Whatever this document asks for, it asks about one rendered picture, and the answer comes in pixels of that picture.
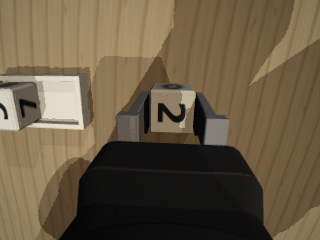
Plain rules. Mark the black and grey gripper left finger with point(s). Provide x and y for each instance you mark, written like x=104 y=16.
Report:
x=131 y=125

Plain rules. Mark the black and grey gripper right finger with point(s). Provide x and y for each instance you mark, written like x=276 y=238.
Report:
x=211 y=129

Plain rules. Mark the tan wooden cube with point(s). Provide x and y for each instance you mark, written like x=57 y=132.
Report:
x=171 y=108
x=19 y=105

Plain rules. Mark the white shallow tray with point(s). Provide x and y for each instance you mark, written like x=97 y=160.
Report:
x=64 y=98

